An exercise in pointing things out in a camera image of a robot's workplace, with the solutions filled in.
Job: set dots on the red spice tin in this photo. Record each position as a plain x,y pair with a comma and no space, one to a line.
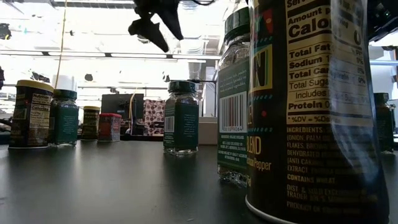
109,129

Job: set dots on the long ceiling light bar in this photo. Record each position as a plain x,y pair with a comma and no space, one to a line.
140,55

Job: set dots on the white cylinder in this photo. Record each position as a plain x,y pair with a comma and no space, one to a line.
63,82

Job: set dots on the pink patterned panel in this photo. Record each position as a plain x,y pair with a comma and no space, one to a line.
154,112

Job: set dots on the dark computer monitor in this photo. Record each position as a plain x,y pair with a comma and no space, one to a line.
118,105

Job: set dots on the green-lid glass spice jar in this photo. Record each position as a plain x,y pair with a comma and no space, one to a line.
65,124
384,124
233,140
182,124

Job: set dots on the beige plastic bin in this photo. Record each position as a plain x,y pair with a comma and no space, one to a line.
207,130

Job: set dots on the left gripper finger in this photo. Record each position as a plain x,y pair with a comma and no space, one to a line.
174,21
149,31

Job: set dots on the dark round ceiling fixture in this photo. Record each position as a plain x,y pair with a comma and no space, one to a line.
88,77

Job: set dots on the yellow-lid dark spice can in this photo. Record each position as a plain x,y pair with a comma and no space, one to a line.
311,124
90,124
31,118

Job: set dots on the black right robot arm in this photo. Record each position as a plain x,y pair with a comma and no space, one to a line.
384,18

